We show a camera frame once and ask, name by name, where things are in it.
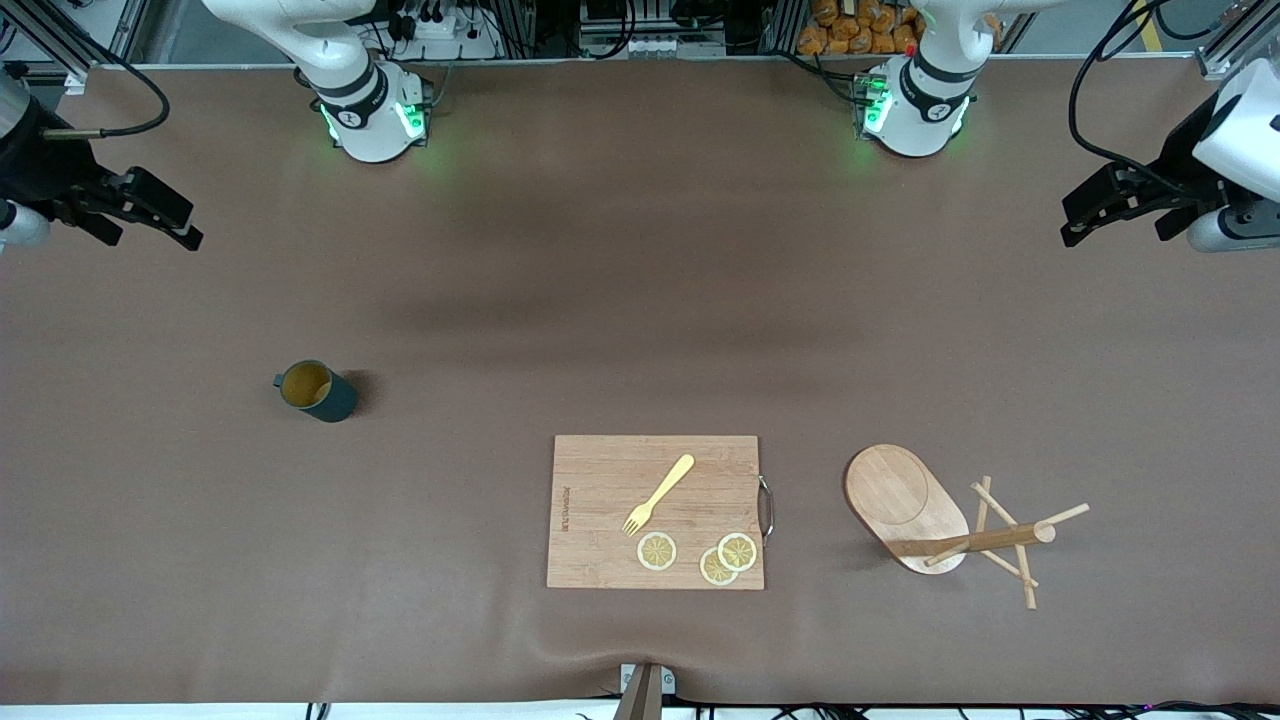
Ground dark green cup yellow inside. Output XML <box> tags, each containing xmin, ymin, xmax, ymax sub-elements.
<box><xmin>273</xmin><ymin>360</ymin><xmax>359</xmax><ymax>424</ymax></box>

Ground wooden cup rack with pegs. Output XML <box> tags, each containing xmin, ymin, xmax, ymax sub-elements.
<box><xmin>843</xmin><ymin>444</ymin><xmax>1091</xmax><ymax>611</ymax></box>

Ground bag of orange buns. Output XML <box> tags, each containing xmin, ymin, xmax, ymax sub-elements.
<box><xmin>797</xmin><ymin>0</ymin><xmax>926</xmax><ymax>56</ymax></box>

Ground white power strip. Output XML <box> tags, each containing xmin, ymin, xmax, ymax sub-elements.
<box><xmin>385</xmin><ymin>8</ymin><xmax>503</xmax><ymax>61</ymax></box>

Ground brown table mat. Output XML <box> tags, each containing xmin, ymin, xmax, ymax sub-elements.
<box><xmin>0</xmin><ymin>55</ymin><xmax>1280</xmax><ymax>706</ymax></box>

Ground dark electronics unit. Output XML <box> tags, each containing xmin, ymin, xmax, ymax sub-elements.
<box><xmin>578</xmin><ymin>0</ymin><xmax>731</xmax><ymax>59</ymax></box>

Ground yellow plastic fork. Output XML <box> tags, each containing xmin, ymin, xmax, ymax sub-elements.
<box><xmin>622</xmin><ymin>454</ymin><xmax>696</xmax><ymax>538</ymax></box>

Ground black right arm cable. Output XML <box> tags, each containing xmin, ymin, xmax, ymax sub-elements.
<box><xmin>0</xmin><ymin>60</ymin><xmax>171</xmax><ymax>139</ymax></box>

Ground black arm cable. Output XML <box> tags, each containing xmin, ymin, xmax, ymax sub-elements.
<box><xmin>0</xmin><ymin>60</ymin><xmax>171</xmax><ymax>139</ymax></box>
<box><xmin>1067</xmin><ymin>0</ymin><xmax>1216</xmax><ymax>196</ymax></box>

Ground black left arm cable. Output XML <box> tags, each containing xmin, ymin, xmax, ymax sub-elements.
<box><xmin>1067</xmin><ymin>0</ymin><xmax>1216</xmax><ymax>196</ymax></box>

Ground aluminium frame profile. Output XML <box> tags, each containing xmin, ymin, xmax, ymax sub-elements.
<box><xmin>0</xmin><ymin>0</ymin><xmax>153</xmax><ymax>96</ymax></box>
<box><xmin>1195</xmin><ymin>0</ymin><xmax>1280</xmax><ymax>81</ymax></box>

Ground bamboo cutting board metal handle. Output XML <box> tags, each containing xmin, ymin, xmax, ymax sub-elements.
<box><xmin>546</xmin><ymin>435</ymin><xmax>776</xmax><ymax>591</ymax></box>

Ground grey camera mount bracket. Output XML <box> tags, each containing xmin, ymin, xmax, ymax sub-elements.
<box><xmin>612</xmin><ymin>663</ymin><xmax>677</xmax><ymax>720</ymax></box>

